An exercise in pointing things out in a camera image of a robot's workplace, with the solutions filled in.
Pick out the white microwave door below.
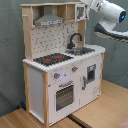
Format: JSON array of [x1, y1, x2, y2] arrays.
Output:
[[75, 4, 86, 21]]

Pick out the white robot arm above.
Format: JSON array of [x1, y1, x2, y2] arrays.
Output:
[[80, 0, 128, 43]]

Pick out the wooden toy kitchen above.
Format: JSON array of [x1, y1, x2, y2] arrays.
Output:
[[22, 2, 105, 127]]

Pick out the right grey red knob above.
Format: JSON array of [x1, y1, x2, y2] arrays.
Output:
[[72, 66, 78, 72]]

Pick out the grey red knob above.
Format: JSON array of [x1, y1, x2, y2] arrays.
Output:
[[72, 66, 78, 72], [54, 73, 60, 79]]

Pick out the black stovetop red burners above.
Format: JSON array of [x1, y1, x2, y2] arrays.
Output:
[[34, 53, 70, 66]]

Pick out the left grey red knob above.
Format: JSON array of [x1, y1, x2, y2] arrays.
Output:
[[54, 73, 60, 79]]

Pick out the metal sink basin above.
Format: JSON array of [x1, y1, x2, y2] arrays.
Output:
[[65, 47, 95, 55]]

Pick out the black toy faucet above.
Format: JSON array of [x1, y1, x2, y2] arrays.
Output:
[[66, 32, 83, 50]]

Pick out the oven door with window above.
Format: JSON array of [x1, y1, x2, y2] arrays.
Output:
[[49, 78, 80, 125]]

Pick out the grey range hood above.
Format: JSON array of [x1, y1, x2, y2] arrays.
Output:
[[35, 5, 64, 27]]

